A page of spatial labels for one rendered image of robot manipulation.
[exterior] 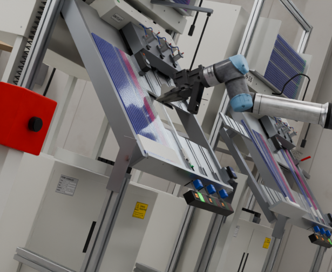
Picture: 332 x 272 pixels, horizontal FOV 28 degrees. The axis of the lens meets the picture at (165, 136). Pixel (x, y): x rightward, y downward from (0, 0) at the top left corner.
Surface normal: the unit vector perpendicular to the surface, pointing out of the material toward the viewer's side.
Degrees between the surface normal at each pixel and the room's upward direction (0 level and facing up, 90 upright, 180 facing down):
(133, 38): 90
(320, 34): 90
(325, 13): 90
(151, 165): 133
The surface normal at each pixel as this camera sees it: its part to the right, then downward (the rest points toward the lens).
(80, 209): 0.82, 0.24
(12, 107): -0.47, -0.22
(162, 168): 0.38, 0.82
